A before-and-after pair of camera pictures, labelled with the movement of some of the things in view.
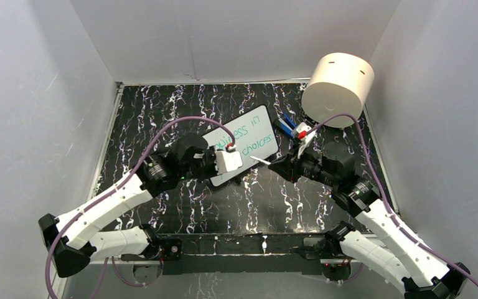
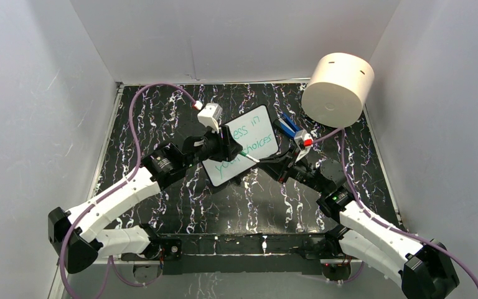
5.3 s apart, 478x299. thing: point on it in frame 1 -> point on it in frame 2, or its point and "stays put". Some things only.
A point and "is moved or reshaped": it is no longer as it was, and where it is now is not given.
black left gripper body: (206, 169) -> (212, 147)
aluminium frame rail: (218, 253) stays put
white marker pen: (260, 160) is moved or reshaped
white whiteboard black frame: (254, 136) stays put
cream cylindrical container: (340, 84) stays put
